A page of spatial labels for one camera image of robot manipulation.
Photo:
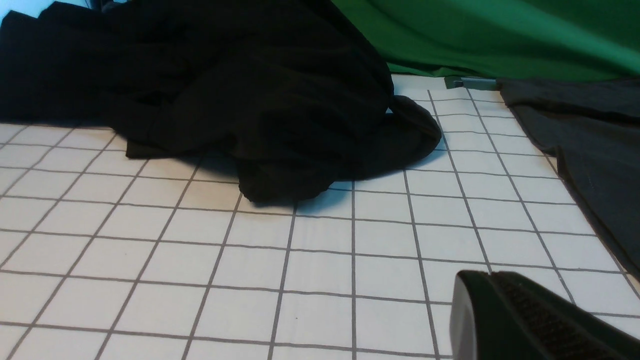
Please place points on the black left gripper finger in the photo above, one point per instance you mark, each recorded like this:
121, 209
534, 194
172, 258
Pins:
505, 316

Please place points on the gray long-sleeve top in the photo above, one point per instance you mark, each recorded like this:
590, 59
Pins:
592, 129

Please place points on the green backdrop cloth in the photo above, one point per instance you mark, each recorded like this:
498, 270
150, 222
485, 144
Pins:
569, 40

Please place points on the black crumpled garment pile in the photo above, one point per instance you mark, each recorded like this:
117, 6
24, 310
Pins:
290, 90

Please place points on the white grid-pattern table mat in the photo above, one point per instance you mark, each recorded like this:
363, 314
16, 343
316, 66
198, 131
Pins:
109, 258

